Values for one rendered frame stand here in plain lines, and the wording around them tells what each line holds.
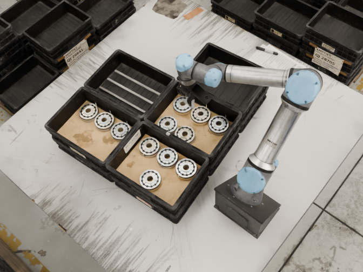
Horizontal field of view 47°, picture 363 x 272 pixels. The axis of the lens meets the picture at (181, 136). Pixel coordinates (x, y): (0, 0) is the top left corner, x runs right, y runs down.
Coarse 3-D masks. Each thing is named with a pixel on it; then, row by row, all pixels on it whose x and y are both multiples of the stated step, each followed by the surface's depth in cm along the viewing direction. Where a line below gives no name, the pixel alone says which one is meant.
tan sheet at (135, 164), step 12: (132, 156) 208; (156, 156) 207; (180, 156) 206; (120, 168) 205; (132, 168) 204; (144, 168) 204; (156, 168) 204; (168, 180) 200; (180, 180) 200; (156, 192) 197; (168, 192) 197; (180, 192) 197
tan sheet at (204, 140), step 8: (176, 96) 224; (168, 112) 219; (184, 120) 216; (200, 128) 213; (208, 128) 213; (184, 136) 212; (200, 136) 211; (208, 136) 211; (216, 136) 210; (192, 144) 209; (200, 144) 209; (208, 144) 208; (216, 144) 208; (208, 152) 206
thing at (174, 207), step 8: (136, 128) 204; (152, 128) 203; (168, 136) 201; (184, 144) 198; (208, 160) 193; (112, 168) 194; (200, 168) 191; (120, 176) 192; (192, 184) 188; (144, 192) 188; (184, 192) 186; (160, 200) 185; (168, 208) 185; (176, 208) 185
